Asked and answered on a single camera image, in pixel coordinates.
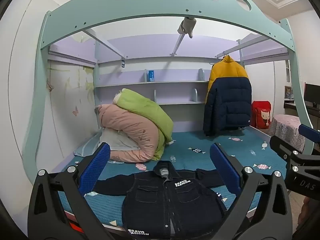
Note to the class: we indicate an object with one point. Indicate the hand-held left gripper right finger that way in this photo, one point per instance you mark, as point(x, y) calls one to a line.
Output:
point(223, 167)

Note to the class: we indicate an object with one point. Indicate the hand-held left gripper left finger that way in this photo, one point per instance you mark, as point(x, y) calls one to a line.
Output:
point(96, 167)

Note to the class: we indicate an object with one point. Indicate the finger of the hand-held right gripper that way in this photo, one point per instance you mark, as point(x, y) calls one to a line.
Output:
point(308, 132)
point(281, 147)

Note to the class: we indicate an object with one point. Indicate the dark denim jacket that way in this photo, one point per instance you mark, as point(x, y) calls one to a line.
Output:
point(160, 205)

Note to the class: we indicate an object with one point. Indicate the clothes hanger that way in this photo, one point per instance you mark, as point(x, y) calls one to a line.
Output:
point(217, 60)

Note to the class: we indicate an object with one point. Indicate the person's right hand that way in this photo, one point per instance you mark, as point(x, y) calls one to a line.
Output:
point(310, 212)

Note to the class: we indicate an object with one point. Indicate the blue striped pillow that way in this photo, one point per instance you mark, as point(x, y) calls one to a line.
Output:
point(85, 151)

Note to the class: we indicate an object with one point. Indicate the dark desk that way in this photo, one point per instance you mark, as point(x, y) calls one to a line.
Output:
point(290, 106)

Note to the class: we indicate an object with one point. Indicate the white pillow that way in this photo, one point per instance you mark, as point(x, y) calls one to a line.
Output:
point(117, 140)

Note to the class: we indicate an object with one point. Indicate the blue candy print mattress cover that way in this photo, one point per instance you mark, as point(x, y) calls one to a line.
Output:
point(200, 140)

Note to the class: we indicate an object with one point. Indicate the black monitor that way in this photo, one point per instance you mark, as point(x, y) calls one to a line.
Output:
point(312, 95)

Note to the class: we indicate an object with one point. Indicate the red cartoon print bag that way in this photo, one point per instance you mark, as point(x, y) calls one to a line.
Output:
point(261, 115)

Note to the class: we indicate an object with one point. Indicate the pink duvet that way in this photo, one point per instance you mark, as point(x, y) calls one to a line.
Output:
point(135, 132)

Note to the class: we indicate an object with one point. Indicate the orange cloth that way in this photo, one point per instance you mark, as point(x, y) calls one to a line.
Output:
point(77, 230)

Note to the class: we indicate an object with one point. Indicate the yellow and navy puffer jacket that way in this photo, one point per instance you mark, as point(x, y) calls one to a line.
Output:
point(230, 97)

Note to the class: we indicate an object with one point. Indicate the green duvet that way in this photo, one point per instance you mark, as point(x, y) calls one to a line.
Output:
point(147, 110)

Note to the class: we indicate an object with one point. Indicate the small blue box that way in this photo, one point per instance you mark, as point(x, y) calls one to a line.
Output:
point(151, 75)

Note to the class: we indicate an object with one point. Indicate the black hanging tag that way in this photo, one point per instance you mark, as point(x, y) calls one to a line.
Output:
point(123, 63)

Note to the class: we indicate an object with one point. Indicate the grey hanging cloth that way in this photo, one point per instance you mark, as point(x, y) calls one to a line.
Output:
point(186, 27)

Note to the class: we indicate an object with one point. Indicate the small picture frame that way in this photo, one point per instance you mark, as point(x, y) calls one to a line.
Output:
point(288, 92)

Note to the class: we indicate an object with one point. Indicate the pink butterfly wall sticker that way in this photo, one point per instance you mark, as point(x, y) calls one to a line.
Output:
point(75, 111)

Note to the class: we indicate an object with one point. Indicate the brown butterfly wall sticker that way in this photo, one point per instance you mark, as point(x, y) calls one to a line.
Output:
point(50, 86)

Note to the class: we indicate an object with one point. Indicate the lavender wall shelf unit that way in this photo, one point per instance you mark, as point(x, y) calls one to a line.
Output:
point(175, 87)

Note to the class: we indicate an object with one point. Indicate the teal loft bed frame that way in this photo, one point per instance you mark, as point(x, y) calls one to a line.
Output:
point(75, 12)

